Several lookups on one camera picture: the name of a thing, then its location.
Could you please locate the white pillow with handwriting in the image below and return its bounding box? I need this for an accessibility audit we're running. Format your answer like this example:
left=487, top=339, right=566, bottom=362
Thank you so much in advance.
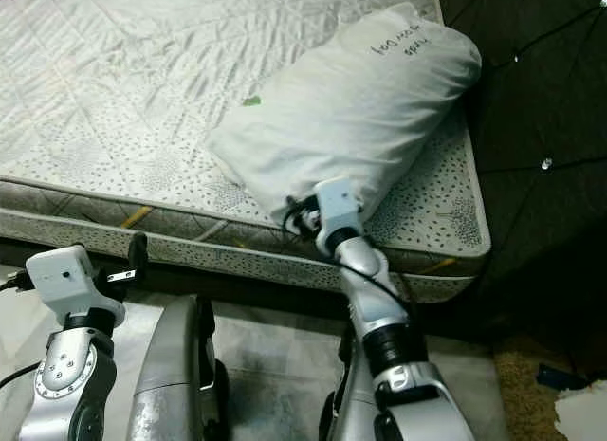
left=204, top=2, right=483, bottom=229

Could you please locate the dark bed base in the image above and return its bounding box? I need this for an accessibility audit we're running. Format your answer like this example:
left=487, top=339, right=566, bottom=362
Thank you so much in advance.
left=0, top=234, right=504, bottom=338

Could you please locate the grey robot left leg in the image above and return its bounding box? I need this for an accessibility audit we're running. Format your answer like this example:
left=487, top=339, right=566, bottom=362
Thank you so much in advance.
left=128, top=294, right=229, bottom=441

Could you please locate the grey robot leg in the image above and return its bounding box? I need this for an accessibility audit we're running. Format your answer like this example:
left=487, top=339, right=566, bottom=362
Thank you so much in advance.
left=318, top=322, right=380, bottom=441
left=128, top=294, right=229, bottom=441

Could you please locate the quilted white patterned mattress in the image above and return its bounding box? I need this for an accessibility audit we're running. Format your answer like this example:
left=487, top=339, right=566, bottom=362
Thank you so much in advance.
left=0, top=0, right=492, bottom=304

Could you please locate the grey robot right leg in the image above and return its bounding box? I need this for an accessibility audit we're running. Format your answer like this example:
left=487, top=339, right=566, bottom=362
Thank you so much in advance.
left=318, top=322, right=380, bottom=441

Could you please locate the dark tufted headboard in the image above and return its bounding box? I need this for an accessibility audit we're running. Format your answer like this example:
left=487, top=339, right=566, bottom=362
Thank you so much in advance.
left=434, top=0, right=607, bottom=347

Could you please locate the brown rug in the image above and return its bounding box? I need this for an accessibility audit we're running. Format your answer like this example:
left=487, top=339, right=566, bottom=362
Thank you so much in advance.
left=493, top=337, right=607, bottom=441

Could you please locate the small dark object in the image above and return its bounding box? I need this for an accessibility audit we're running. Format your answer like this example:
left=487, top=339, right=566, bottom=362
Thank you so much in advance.
left=536, top=363, right=579, bottom=390

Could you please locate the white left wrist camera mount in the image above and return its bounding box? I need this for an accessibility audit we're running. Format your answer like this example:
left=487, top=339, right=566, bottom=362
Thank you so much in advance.
left=26, top=244, right=124, bottom=326

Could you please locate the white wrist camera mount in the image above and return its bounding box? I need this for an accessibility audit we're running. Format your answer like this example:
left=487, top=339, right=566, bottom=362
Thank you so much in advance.
left=315, top=177, right=363, bottom=231
left=26, top=244, right=124, bottom=326

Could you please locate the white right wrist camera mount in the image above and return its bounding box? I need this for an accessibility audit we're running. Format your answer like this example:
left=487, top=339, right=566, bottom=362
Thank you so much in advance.
left=315, top=177, right=363, bottom=231

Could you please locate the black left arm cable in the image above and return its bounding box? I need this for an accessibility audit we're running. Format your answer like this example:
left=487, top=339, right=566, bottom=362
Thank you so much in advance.
left=0, top=270, right=29, bottom=292
left=0, top=360, right=48, bottom=390

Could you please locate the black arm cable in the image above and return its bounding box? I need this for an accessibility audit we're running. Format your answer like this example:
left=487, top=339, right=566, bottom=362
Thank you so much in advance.
left=0, top=270, right=29, bottom=292
left=360, top=261, right=416, bottom=307
left=0, top=360, right=48, bottom=390

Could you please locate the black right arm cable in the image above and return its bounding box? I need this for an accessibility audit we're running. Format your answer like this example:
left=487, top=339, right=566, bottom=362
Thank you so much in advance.
left=360, top=261, right=416, bottom=307

